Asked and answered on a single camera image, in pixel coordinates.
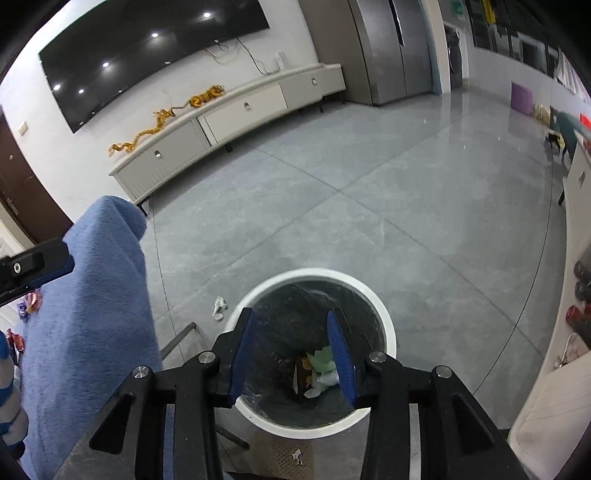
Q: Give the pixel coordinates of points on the white furniture unit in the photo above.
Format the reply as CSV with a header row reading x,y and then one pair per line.
x,y
545,415

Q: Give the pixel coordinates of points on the person's left hand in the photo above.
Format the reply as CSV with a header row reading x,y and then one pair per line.
x,y
11,406

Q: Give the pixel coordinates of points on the golden dragon ornament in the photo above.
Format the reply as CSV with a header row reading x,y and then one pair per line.
x,y
138,136

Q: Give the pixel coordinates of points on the black bin liner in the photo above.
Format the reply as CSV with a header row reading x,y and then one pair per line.
x,y
286,314

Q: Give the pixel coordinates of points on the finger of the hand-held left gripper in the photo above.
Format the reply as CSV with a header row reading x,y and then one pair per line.
x,y
41,267

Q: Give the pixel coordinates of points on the crumpled white paper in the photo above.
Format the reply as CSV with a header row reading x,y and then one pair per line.
x,y
219,307

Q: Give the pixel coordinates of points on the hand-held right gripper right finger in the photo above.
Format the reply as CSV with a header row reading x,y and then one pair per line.
x,y
340,360

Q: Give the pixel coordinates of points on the grey refrigerator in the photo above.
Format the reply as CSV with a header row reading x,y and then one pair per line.
x,y
392,46

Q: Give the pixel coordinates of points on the black framed glass partition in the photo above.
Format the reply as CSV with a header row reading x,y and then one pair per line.
x,y
498,32

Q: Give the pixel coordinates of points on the black wall television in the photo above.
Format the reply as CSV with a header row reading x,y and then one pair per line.
x,y
138,46

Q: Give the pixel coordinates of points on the white crumpled tissue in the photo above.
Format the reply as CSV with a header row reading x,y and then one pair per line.
x,y
330,379

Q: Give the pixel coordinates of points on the green chair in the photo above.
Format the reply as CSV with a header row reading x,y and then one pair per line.
x,y
565,127

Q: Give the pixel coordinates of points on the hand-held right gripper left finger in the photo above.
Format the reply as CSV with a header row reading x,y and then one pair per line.
x,y
242,355

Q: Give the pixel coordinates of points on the colourful snack packet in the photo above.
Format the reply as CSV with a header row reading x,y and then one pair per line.
x,y
30,303
16,341

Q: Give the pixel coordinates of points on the white round trash bin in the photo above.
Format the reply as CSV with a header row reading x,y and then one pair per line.
x,y
314,274

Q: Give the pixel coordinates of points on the green paper scrap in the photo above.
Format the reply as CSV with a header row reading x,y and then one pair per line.
x,y
323,360

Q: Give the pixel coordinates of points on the white light switch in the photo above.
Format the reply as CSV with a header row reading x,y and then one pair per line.
x,y
23,129

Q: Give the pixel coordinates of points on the golden tiger ornament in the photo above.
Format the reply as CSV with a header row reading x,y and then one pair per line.
x,y
205,97

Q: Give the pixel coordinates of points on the brown entrance door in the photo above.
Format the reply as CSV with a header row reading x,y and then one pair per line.
x,y
23,184

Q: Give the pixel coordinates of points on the dark red can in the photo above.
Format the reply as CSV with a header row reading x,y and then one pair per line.
x,y
582,268
583,290
579,318

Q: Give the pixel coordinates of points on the blue fluffy blanket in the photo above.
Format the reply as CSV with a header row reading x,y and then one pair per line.
x,y
92,323

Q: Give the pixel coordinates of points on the purple box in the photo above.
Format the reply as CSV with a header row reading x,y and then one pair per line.
x,y
521,98

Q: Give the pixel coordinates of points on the white television cabinet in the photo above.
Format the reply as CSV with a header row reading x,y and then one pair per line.
x,y
175,147

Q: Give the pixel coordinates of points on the white router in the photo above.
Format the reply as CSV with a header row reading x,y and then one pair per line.
x,y
280,63

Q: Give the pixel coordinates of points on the brown snack wrapper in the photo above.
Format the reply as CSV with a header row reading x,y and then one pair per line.
x,y
304,374

